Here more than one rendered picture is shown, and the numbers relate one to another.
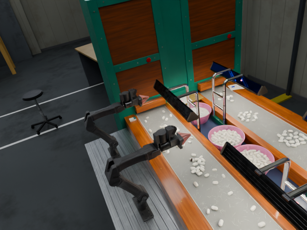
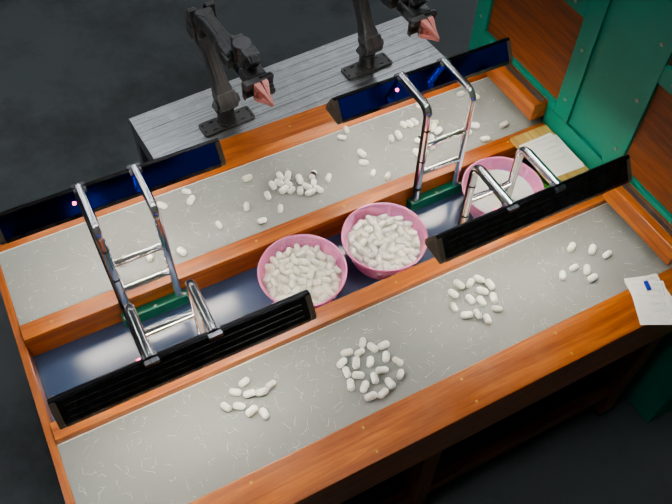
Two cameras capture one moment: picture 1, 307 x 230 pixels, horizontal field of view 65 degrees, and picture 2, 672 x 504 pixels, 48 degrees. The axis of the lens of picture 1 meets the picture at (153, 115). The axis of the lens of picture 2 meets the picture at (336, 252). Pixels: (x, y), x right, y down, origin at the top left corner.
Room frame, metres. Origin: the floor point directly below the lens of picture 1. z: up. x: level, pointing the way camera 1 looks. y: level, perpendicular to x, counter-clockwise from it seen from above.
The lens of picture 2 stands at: (0.94, -1.84, 2.59)
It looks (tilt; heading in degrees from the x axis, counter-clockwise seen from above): 54 degrees down; 77
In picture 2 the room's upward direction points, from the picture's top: 1 degrees clockwise
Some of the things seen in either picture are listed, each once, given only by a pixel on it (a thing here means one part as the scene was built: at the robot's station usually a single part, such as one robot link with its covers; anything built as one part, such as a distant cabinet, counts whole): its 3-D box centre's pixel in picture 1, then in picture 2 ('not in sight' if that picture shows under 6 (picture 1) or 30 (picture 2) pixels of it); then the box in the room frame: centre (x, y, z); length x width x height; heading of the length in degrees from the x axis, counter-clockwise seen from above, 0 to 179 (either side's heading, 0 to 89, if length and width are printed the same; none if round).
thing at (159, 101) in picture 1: (150, 104); (513, 84); (1.98, 0.01, 0.83); 0.30 x 0.06 x 0.07; 106
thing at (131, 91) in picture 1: (134, 95); (419, 5); (1.64, 0.12, 1.12); 0.07 x 0.06 x 0.11; 19
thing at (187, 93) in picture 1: (184, 113); (428, 135); (1.59, -0.24, 0.90); 0.20 x 0.19 x 0.45; 16
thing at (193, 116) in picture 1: (172, 97); (423, 76); (1.58, -0.17, 1.08); 0.62 x 0.08 x 0.07; 16
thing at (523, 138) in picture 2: (185, 100); (557, 163); (2.03, -0.33, 0.77); 0.33 x 0.15 x 0.01; 106
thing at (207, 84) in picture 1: (211, 82); (644, 219); (2.17, -0.64, 0.83); 0.30 x 0.06 x 0.07; 106
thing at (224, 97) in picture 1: (227, 98); (501, 224); (1.70, -0.63, 0.90); 0.20 x 0.19 x 0.45; 16
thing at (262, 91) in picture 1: (235, 75); (533, 203); (1.73, -0.70, 1.08); 0.62 x 0.08 x 0.07; 16
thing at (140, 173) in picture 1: (157, 164); (333, 139); (1.35, 0.04, 0.65); 1.20 x 0.90 x 0.04; 19
